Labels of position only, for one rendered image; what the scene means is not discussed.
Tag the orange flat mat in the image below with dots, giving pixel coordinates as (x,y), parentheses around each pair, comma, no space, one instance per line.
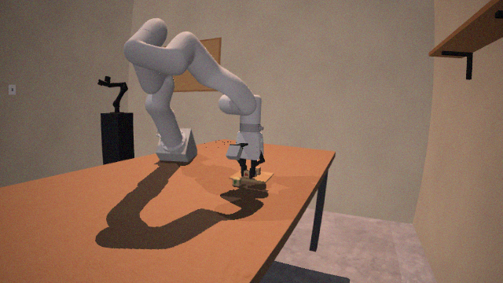
(262,177)

